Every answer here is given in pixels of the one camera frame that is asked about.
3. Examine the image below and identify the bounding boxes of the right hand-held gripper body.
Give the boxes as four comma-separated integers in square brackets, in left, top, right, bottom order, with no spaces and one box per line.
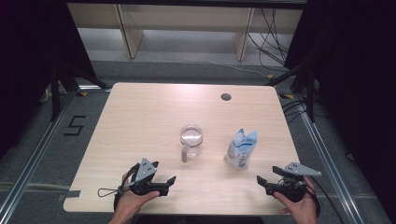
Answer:
[265,161,322,203]

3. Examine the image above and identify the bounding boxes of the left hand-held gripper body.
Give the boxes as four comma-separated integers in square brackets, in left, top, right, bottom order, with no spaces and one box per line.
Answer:
[124,158,171,197]

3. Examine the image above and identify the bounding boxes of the blue and white bag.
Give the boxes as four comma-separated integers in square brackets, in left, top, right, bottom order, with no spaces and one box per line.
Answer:
[223,127,259,171]

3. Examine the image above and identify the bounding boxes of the clear jar with hinged lid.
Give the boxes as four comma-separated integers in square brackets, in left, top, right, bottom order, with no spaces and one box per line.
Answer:
[179,123,205,163]

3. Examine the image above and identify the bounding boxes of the person's right hand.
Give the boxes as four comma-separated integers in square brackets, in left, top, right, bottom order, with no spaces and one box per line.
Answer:
[273,176,320,224]

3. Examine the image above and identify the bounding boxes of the person's left hand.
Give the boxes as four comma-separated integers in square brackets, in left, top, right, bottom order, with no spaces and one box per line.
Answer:
[113,172,161,218]

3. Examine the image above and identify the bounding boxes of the grey tape strip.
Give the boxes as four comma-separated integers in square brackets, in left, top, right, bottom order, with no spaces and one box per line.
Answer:
[57,189,81,202]

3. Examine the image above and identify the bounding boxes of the black metal stand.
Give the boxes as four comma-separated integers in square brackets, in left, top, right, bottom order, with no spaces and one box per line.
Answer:
[49,60,110,123]
[264,61,318,124]

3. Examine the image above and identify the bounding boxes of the black curtain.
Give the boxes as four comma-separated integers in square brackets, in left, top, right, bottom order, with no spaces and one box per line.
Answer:
[284,0,396,217]
[0,0,98,161]

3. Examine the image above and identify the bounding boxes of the light wooden shelf unit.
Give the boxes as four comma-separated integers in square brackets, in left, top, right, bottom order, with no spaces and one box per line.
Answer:
[66,3,304,62]

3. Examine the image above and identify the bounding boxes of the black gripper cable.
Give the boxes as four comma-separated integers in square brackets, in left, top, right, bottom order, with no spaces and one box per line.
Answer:
[307,175,341,224]

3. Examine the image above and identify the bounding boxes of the aluminium floor rail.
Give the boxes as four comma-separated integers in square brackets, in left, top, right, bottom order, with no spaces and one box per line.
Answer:
[298,102,366,224]
[0,89,78,220]

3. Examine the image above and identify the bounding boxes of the thin black cord loop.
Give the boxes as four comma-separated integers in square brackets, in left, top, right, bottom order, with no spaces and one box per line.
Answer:
[97,187,121,199]

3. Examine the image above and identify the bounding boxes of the black floor cables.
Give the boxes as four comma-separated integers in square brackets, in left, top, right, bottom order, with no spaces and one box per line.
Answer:
[281,98,329,124]

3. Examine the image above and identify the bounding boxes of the thin white floor cable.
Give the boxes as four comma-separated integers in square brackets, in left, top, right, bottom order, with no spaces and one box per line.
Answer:
[174,58,273,79]

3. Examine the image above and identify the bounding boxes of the bundle of black cables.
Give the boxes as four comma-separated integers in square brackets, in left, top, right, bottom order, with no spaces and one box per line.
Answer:
[247,7,292,68]

